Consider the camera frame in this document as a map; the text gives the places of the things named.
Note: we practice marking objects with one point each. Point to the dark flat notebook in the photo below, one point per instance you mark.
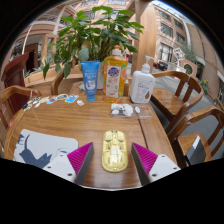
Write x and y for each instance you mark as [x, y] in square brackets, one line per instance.
[196, 151]

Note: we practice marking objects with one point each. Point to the cream-coloured sticker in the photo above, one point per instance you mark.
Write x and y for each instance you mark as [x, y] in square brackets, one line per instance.
[42, 100]

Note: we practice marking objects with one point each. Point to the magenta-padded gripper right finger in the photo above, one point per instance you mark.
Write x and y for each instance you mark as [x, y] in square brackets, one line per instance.
[163, 166]

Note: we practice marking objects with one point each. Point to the oval blue-rimmed sticker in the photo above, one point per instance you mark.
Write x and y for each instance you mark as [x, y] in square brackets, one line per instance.
[61, 97]

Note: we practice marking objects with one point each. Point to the grey cat-print mouse pad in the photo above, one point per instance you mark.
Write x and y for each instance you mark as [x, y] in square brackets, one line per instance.
[43, 143]

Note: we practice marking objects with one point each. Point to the blue squeeze tube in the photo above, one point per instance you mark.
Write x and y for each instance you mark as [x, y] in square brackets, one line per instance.
[90, 78]

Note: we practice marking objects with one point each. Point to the white pump bottle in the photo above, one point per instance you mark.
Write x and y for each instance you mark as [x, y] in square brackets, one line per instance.
[142, 86]

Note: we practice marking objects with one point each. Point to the green potted plant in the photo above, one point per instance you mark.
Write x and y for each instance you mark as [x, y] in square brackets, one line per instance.
[95, 31]

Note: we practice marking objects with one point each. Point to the clear plastic package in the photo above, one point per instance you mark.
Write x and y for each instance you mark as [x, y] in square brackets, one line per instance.
[125, 110]

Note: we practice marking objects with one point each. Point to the white geometric sculpture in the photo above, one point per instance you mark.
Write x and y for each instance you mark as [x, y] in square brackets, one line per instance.
[179, 55]

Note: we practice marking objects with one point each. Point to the dark red wooden pedestal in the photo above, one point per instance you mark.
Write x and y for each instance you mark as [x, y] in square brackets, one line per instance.
[15, 71]

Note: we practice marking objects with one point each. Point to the long wooden planter box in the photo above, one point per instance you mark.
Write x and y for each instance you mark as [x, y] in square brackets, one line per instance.
[36, 78]

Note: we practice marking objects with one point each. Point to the black round key fob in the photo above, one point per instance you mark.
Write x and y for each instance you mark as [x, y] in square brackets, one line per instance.
[25, 106]

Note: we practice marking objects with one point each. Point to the orange dish soap bottle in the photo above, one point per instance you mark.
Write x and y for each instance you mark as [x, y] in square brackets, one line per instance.
[114, 76]

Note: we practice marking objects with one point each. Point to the blue sticker card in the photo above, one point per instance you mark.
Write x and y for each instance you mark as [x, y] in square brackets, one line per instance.
[72, 98]

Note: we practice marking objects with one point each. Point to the small white sticker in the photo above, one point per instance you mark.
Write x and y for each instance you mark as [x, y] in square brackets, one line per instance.
[80, 103]

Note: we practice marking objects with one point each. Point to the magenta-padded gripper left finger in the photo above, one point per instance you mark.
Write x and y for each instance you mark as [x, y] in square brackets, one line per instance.
[60, 165]

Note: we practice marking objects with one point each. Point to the yellow computer mouse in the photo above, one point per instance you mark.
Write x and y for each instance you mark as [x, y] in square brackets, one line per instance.
[114, 151]

